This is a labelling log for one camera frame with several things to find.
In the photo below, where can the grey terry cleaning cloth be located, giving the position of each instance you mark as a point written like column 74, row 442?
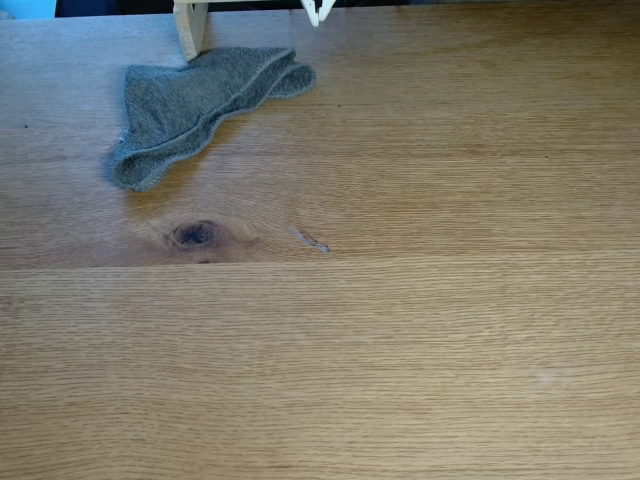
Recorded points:
column 185, row 105

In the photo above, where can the light wooden stand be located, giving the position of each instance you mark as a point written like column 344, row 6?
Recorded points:
column 191, row 30

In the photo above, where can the light blue background object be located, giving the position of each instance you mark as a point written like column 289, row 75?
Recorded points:
column 25, row 7

